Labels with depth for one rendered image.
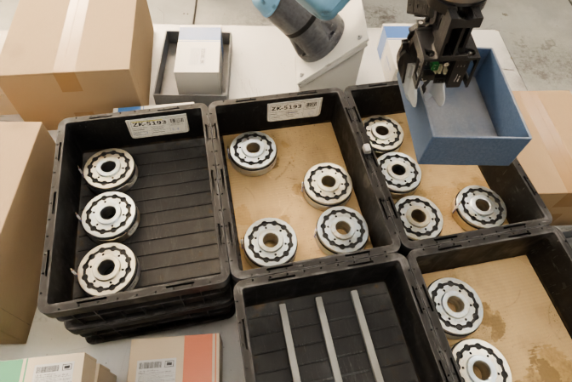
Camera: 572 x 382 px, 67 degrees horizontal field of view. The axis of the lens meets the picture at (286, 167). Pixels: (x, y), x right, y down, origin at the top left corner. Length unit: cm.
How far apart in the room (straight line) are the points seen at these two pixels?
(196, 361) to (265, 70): 84
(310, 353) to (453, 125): 46
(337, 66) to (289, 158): 31
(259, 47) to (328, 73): 33
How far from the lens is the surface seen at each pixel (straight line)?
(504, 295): 94
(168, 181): 96
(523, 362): 92
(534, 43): 302
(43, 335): 104
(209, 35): 132
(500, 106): 80
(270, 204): 90
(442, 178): 102
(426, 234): 90
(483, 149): 71
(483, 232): 86
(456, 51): 59
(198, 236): 88
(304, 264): 74
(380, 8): 290
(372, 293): 85
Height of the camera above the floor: 162
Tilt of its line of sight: 56 degrees down
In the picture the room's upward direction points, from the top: 5 degrees clockwise
